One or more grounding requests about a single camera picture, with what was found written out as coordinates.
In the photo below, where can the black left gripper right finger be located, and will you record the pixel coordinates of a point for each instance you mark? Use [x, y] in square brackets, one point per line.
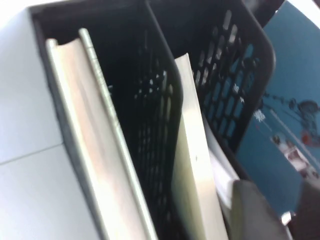
[310, 215]

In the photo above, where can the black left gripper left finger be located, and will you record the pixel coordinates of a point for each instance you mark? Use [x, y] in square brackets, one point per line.
[260, 220]

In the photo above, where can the thin white spine book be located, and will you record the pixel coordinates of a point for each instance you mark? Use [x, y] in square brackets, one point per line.
[195, 175]

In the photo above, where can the teal cover car book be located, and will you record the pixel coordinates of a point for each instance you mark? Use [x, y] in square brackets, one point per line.
[282, 75]

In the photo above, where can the grey hardcover book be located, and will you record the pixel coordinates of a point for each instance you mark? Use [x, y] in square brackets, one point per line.
[95, 150]

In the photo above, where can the black plastic book stand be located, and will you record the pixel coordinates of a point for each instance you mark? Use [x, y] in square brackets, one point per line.
[120, 50]

